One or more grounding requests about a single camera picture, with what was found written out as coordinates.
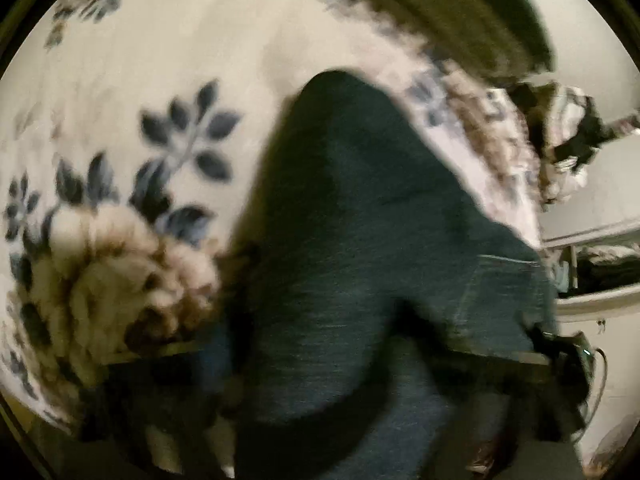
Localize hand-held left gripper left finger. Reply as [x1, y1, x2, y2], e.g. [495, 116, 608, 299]
[95, 330, 237, 461]

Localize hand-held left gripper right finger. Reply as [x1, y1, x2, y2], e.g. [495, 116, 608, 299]
[440, 367, 551, 443]

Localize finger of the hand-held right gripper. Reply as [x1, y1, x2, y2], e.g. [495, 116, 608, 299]
[440, 345, 551, 368]

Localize dark blue jeans pants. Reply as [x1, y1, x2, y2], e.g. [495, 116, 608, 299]
[215, 69, 561, 480]

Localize folded olive pants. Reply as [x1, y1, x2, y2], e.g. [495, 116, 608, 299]
[295, 0, 557, 78]

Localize white wardrobe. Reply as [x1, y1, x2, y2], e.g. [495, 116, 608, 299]
[540, 110, 640, 466]

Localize brown plaid bed sheet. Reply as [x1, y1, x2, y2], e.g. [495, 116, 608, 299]
[440, 60, 543, 251]

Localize floral bed blanket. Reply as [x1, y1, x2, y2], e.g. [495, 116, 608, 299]
[0, 0, 543, 436]

